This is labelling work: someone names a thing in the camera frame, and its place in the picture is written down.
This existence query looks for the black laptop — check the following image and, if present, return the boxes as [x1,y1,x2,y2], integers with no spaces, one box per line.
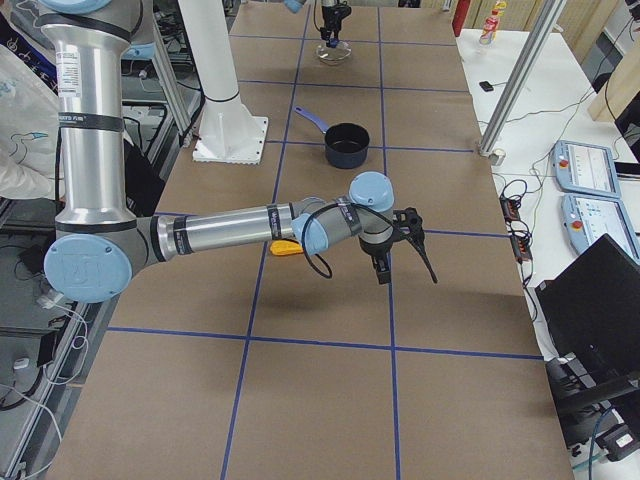
[535,234,639,382]

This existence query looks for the blue teach pendant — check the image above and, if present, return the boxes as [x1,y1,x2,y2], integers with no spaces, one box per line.
[550,140,621,199]
[561,193,639,262]

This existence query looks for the dark blue saucepan purple handle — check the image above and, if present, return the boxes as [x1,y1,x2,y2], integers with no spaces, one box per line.
[294,106,370,170]

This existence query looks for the small metal cylinder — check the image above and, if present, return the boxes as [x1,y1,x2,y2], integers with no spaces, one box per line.
[489,148,506,166]

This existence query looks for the person in white shirt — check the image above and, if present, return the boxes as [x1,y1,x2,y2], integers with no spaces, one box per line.
[1,17,65,200]

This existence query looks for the lower blue teach pendant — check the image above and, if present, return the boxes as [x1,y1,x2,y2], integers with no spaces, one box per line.
[561,193,639,262]

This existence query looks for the red printed plastic bag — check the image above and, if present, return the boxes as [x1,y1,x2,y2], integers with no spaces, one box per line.
[478,1,508,46]

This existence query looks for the second silver grey robot arm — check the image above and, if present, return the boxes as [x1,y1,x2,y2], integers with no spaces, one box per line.
[39,1,396,303]

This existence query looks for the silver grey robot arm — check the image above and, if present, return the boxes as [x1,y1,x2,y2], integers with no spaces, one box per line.
[283,0,352,48]

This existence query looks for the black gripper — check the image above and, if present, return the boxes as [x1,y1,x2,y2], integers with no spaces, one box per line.
[319,4,351,43]

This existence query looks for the black orange cable adapters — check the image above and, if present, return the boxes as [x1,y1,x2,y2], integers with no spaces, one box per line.
[499,195,533,264]

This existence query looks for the aluminium frame post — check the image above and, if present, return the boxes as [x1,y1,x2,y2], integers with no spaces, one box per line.
[478,0,567,162]

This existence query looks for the small black square pad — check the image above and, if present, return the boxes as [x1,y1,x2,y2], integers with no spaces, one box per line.
[479,81,494,92]

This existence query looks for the yellow corn cob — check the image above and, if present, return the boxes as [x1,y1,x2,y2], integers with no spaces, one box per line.
[269,239,304,257]

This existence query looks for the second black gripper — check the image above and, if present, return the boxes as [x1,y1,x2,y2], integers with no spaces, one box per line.
[359,235,394,270]

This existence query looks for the glass pot lid purple knob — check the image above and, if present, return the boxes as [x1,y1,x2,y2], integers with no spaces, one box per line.
[315,40,352,66]

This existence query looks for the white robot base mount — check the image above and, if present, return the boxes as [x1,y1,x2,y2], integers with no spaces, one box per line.
[179,0,269,165]

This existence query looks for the upper blue teach pendant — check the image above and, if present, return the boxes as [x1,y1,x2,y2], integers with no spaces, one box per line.
[550,140,621,199]

